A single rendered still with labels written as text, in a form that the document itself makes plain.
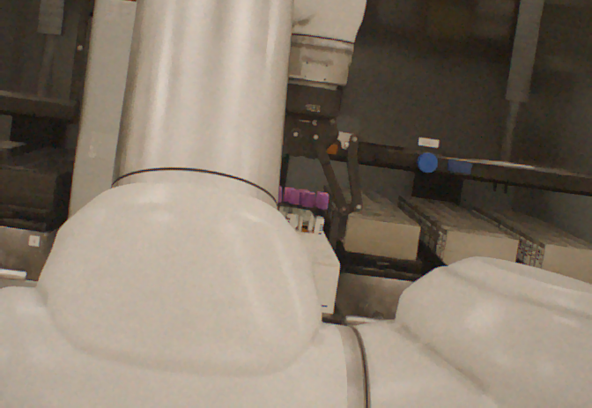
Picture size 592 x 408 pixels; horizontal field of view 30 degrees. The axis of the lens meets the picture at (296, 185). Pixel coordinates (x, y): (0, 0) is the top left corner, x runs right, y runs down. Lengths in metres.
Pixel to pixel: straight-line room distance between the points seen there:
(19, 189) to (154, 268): 1.14
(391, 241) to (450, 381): 1.12
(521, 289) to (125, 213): 0.21
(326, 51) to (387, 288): 0.42
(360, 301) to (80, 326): 1.08
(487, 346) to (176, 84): 0.23
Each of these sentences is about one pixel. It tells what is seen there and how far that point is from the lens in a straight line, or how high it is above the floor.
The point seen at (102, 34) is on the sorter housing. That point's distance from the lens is 1.69.
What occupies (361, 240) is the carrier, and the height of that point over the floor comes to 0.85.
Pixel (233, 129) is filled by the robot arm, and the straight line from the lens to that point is 0.63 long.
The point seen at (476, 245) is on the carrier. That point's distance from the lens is 1.71.
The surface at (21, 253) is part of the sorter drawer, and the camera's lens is 1.63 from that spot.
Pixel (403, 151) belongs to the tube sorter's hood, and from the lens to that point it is 1.67.
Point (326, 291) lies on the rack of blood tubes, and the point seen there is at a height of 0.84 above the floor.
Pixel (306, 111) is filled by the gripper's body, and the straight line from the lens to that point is 1.37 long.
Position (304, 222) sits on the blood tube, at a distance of 1.48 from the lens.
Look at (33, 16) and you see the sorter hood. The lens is 1.69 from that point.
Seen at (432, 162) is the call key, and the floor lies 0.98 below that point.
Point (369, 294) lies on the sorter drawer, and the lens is 1.62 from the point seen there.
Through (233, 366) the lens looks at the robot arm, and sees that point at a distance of 0.56.
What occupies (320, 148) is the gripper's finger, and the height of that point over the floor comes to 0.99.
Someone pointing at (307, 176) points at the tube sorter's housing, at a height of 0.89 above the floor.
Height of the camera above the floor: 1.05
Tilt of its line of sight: 5 degrees down
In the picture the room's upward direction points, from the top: 8 degrees clockwise
